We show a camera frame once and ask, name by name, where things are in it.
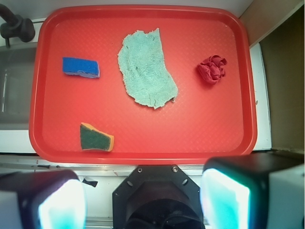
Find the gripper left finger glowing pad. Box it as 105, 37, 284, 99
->
0, 170, 87, 229

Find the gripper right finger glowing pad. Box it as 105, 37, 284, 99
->
200, 152, 305, 229

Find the green and orange sponge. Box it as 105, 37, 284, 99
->
80, 123, 114, 152

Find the blue sponge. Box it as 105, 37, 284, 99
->
62, 57, 100, 79

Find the red plastic tray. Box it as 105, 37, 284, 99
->
29, 5, 257, 165

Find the crumpled red cloth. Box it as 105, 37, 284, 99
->
197, 55, 227, 85

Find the metal sink basin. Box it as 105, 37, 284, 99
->
0, 43, 37, 130

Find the light green terry cloth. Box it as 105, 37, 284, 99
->
118, 28, 179, 109

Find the dark faucet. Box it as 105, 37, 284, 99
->
0, 4, 36, 48

